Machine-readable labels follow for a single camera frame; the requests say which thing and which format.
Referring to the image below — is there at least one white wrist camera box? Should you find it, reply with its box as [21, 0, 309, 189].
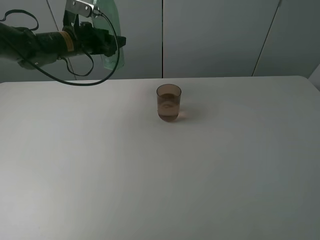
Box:
[65, 0, 95, 18]

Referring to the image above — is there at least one black camera cable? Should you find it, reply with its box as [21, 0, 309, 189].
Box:
[0, 7, 121, 87]

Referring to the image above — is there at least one green transparent plastic bottle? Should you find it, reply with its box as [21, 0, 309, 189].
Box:
[92, 0, 121, 70]

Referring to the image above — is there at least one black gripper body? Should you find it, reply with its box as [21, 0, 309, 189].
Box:
[62, 9, 108, 55]

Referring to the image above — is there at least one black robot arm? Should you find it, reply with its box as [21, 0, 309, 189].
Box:
[0, 10, 127, 70]

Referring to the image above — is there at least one pink translucent plastic cup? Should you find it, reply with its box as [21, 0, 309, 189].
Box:
[156, 84, 182, 122]

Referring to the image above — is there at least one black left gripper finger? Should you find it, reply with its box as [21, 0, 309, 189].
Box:
[100, 34, 127, 57]

